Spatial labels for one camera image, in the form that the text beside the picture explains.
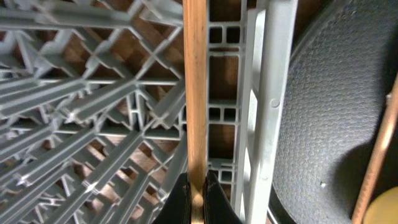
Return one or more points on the grey dishwasher rack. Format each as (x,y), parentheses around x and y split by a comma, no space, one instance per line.
(93,106)

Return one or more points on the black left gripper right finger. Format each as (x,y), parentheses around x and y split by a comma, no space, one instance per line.
(217,209)

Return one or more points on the wooden chopstick on tray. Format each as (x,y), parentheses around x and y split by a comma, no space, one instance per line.
(384,136)

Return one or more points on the yellow bowl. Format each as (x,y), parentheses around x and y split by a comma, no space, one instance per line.
(383,210)

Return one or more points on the wooden chopstick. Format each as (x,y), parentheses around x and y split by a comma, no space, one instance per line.
(195,39)
(384,136)

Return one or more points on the round black tray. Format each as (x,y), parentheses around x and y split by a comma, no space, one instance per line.
(342,68)

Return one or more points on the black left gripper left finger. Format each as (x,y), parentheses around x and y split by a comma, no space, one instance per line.
(177,207)

